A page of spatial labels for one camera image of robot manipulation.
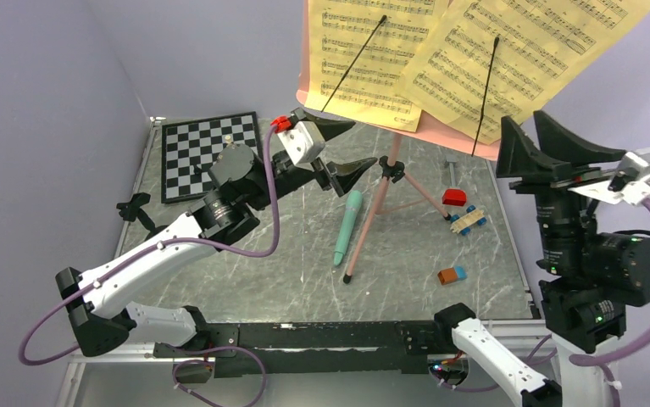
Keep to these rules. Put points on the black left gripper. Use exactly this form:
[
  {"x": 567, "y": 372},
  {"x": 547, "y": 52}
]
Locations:
[{"x": 347, "y": 173}]

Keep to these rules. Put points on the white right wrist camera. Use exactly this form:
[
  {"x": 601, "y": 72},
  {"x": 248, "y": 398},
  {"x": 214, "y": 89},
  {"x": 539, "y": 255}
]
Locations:
[{"x": 630, "y": 182}]

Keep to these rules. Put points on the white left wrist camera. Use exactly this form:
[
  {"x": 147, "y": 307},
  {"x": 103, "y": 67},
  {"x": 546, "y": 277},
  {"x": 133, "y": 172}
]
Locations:
[{"x": 302, "y": 140}]

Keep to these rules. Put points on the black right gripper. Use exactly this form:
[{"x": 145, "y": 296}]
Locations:
[{"x": 541, "y": 171}]

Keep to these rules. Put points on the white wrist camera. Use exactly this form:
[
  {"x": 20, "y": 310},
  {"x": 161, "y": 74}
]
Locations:
[
  {"x": 302, "y": 140},
  {"x": 630, "y": 182}
]

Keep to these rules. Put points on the red wooden toy car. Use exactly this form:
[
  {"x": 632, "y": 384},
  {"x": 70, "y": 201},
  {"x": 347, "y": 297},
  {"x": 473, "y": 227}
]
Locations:
[{"x": 472, "y": 216}]

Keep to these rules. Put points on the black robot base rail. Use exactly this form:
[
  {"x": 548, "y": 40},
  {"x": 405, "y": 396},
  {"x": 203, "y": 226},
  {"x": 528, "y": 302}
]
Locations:
[{"x": 239, "y": 349}]

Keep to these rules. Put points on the yellow sheet music top page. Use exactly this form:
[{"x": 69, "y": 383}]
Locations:
[{"x": 357, "y": 51}]

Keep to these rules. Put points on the yellow sheet music bottom page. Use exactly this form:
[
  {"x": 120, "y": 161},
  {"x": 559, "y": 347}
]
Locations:
[{"x": 488, "y": 59}]

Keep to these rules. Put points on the yellow sheet music page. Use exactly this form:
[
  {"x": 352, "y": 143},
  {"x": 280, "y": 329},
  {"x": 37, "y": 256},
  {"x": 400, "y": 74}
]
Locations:
[
  {"x": 488, "y": 59},
  {"x": 357, "y": 51}
]

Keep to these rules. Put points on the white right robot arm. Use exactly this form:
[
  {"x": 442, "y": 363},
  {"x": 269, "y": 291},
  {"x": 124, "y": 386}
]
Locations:
[{"x": 593, "y": 212}]

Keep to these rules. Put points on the pink perforated music stand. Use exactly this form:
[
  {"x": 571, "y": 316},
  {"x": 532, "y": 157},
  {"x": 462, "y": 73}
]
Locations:
[{"x": 430, "y": 130}]

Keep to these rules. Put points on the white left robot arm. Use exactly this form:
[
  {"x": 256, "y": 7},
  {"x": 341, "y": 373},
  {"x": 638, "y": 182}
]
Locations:
[{"x": 101, "y": 302}]

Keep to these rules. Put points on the black white chessboard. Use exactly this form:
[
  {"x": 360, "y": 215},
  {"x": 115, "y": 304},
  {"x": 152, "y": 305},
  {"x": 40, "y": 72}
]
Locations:
[{"x": 200, "y": 142}]

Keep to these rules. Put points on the mint green toy recorder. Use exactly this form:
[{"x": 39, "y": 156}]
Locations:
[{"x": 352, "y": 208}]

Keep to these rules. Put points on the orange blue toy block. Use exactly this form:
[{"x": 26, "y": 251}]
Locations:
[{"x": 451, "y": 275}]

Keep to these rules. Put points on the black clamp knob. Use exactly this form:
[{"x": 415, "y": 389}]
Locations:
[{"x": 133, "y": 210}]

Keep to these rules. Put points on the grey metal bracket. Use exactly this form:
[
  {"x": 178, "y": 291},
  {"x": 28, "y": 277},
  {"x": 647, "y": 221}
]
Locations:
[{"x": 452, "y": 166}]

